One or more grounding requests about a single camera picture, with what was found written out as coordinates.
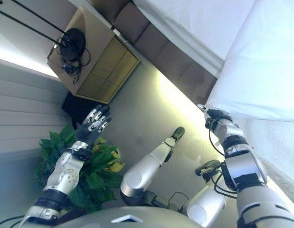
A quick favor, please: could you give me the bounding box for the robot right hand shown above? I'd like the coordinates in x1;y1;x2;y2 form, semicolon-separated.
197;104;233;130

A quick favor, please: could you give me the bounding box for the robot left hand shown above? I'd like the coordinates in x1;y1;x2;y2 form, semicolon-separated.
76;104;112;145

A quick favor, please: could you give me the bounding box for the white duvet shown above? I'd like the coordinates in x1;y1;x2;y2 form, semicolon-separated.
205;0;294;190

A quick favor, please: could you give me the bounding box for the black floor box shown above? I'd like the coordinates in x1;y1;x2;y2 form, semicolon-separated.
61;91;109;124

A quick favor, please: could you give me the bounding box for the green leafy plant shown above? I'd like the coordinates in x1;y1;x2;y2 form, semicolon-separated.
34;123;126;214

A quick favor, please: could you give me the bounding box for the wooden nightstand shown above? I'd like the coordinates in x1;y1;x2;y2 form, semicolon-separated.
46;4;141;105

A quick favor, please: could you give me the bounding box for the silver left robot leg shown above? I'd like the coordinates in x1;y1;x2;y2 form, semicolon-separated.
120;126;186;205

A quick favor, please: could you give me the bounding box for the silver robot leg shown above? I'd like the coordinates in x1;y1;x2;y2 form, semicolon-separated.
186;159;230;228
120;126;186;205

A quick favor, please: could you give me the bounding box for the silver right robot leg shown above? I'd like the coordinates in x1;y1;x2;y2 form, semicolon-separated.
186;159;230;228

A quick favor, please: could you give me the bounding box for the grey robot torso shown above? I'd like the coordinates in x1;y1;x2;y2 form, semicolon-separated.
34;206;197;228

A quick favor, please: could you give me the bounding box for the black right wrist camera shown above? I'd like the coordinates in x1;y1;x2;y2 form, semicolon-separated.
205;117;219;130

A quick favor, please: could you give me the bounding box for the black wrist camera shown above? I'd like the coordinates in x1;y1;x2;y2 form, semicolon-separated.
205;117;219;130
72;146;94;161

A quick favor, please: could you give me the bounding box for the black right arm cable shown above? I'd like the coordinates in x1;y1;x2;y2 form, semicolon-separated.
208;128;226;157

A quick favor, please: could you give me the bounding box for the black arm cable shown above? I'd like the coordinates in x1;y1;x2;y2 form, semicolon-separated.
208;128;226;157
41;147;76;176

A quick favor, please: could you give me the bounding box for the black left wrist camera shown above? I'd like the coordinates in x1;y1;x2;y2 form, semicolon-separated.
72;146;94;161

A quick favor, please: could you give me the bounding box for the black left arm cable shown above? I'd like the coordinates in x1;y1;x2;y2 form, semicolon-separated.
41;147;76;176

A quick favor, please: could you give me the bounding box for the brown upholstered bed frame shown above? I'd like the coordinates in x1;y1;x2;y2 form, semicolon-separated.
89;0;218;105

